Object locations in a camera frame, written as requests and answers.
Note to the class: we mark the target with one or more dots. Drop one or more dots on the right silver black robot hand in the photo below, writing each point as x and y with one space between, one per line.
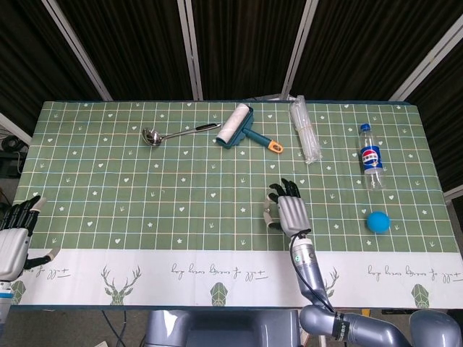
293 215

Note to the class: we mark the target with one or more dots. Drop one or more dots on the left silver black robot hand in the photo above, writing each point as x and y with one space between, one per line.
12 249

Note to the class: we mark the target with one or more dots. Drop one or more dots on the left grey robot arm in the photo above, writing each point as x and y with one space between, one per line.
5 300

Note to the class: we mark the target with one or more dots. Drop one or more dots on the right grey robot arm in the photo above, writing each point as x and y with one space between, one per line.
311 271

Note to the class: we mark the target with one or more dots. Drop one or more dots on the blue ball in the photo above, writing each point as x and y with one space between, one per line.
378 222

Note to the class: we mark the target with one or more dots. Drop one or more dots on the clear plastic bag pack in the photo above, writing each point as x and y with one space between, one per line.
306 130

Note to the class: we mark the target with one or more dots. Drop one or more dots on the clear Pepsi bottle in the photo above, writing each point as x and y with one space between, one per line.
372 159

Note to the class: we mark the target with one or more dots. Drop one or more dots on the teal lint roller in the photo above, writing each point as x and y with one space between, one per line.
231 128

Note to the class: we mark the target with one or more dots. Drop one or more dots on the green grid tablecloth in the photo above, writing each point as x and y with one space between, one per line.
181 188

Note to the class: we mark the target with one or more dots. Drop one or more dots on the grey robot torso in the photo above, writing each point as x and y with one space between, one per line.
217 329

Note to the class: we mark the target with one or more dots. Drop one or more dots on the stainless steel ladle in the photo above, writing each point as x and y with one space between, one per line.
152 137

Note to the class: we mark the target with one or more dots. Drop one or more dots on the white partition frame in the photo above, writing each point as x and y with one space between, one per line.
14 126
427 59
298 50
77 48
191 50

